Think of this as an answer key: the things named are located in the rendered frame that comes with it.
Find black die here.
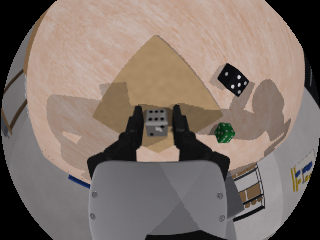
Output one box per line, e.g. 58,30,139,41
217,63,249,97

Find green die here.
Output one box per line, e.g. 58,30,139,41
214,123,235,143

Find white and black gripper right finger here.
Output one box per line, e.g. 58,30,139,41
172,105,230,183

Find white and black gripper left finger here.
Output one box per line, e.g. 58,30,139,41
87,106,144,180

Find tan flat mat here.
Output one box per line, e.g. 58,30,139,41
92,35,223,153

